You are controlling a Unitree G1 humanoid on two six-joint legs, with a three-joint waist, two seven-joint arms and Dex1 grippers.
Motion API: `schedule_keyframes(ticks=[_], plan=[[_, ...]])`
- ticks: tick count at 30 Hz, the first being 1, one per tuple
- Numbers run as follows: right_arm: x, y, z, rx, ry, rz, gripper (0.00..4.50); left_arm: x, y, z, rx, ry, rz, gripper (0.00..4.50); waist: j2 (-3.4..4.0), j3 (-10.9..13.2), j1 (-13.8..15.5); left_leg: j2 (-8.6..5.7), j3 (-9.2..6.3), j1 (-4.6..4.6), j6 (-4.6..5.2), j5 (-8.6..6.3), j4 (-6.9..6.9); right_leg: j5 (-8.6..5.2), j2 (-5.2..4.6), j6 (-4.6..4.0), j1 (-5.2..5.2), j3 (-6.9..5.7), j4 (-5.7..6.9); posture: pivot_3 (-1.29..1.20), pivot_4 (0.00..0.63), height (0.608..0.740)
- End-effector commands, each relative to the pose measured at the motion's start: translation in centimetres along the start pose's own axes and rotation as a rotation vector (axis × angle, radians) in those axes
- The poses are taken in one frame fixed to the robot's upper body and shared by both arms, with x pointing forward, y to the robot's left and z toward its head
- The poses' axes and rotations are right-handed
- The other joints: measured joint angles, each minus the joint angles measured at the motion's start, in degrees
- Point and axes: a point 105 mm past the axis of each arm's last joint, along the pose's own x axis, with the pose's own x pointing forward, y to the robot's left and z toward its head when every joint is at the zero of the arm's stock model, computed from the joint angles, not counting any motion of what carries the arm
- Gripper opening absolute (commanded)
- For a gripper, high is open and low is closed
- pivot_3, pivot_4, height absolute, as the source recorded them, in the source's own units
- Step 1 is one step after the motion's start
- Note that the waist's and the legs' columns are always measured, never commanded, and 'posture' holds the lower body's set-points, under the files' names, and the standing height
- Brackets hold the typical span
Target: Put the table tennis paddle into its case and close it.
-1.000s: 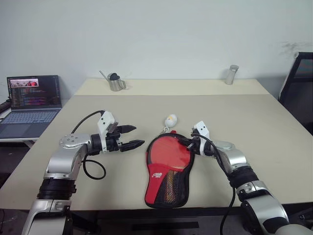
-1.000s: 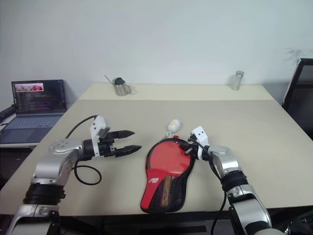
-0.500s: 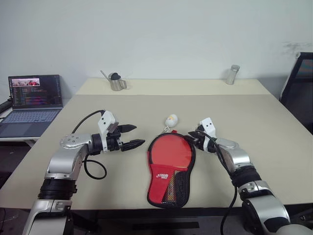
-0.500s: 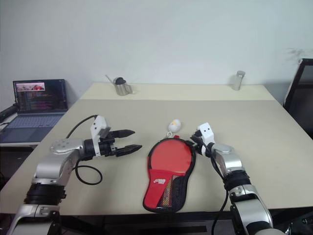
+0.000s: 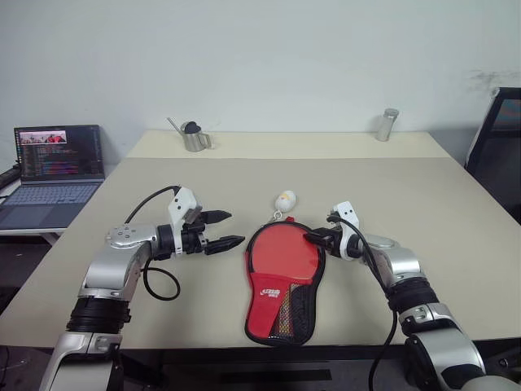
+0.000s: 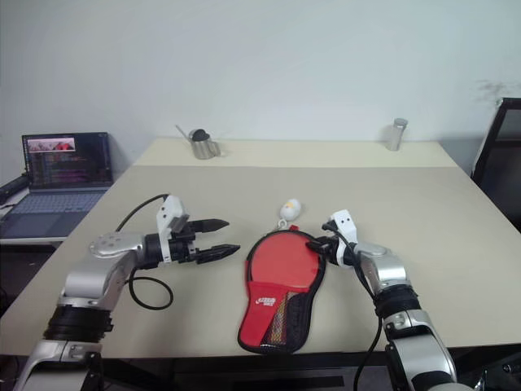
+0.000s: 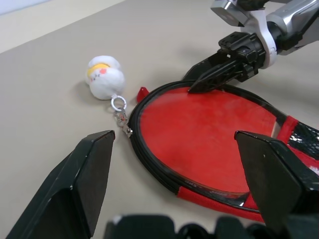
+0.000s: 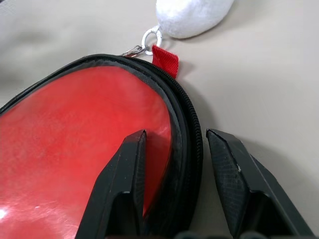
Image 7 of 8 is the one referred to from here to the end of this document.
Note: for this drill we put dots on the red table tennis paddle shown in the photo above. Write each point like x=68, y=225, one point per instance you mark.
x=194, y=139

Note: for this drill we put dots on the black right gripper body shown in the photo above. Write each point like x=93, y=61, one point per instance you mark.
x=246, y=47

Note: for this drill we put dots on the white plush toy charm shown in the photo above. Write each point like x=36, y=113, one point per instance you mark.
x=107, y=79

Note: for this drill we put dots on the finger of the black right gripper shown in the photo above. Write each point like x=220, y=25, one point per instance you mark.
x=207, y=66
x=214, y=79

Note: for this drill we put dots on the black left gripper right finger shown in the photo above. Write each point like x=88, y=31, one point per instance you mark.
x=276, y=179

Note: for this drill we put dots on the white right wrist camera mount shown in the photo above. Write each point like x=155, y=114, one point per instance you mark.
x=261, y=25

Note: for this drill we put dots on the red black paddle case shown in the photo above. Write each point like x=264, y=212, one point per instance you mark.
x=211, y=207

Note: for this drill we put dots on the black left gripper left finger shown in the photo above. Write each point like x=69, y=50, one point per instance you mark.
x=64, y=194

